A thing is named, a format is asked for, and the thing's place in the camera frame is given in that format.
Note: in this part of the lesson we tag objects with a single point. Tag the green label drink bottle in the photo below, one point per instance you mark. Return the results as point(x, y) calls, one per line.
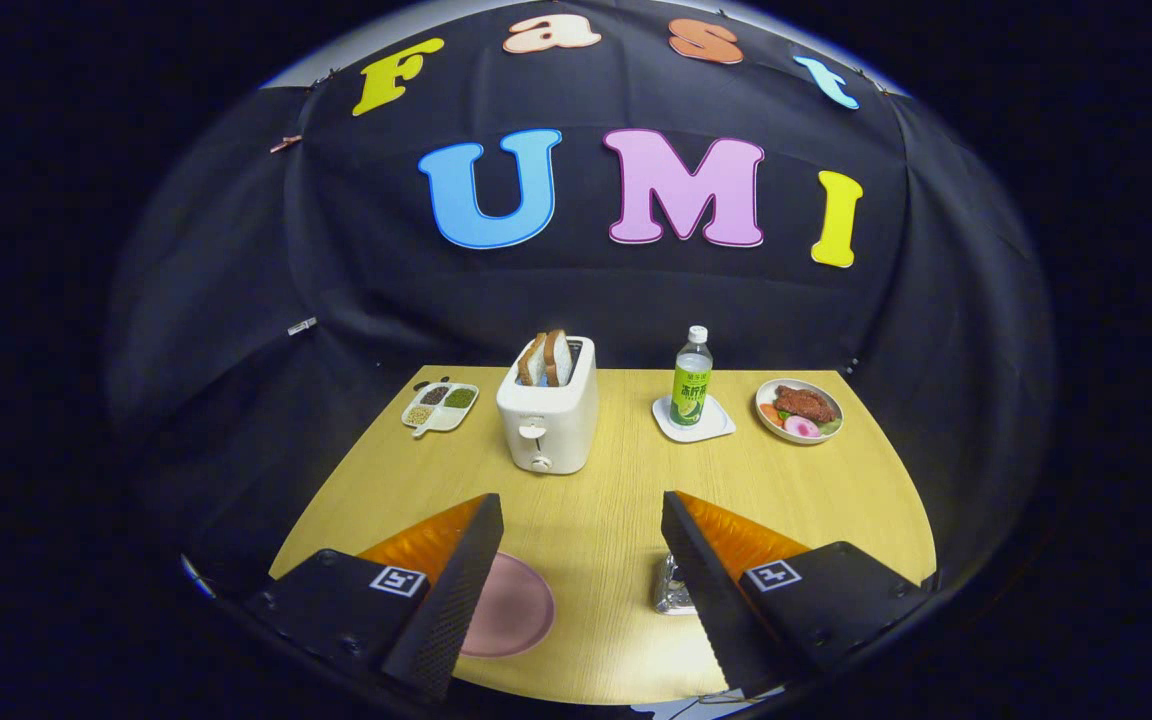
point(691, 385)

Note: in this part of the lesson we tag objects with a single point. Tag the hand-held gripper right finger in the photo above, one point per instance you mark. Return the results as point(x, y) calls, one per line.
point(711, 600)

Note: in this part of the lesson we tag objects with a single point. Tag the white square coaster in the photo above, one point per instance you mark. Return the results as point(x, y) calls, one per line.
point(711, 428)

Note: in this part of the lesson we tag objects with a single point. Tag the white toaster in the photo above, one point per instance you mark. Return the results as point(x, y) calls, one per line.
point(551, 420)

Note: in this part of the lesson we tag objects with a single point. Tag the white plate of food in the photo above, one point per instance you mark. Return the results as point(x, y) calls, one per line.
point(801, 405)

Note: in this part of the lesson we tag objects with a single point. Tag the orange clip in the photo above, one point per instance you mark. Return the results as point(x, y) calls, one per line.
point(286, 143)

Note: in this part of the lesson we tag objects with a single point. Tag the bread slice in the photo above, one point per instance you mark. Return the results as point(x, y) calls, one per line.
point(559, 358)
point(532, 362)

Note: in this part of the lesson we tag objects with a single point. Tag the black backdrop cloth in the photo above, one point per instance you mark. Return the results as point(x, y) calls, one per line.
point(336, 250)

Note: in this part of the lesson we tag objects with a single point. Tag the white divided dish with beans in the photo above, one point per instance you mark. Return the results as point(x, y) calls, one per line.
point(441, 410)

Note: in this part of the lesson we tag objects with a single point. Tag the silver clip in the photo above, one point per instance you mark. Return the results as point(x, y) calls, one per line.
point(302, 326)

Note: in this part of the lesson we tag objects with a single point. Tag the pink plate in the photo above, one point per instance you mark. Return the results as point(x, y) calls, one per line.
point(511, 610)

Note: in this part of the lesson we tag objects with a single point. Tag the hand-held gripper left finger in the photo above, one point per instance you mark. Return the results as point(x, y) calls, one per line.
point(456, 590)

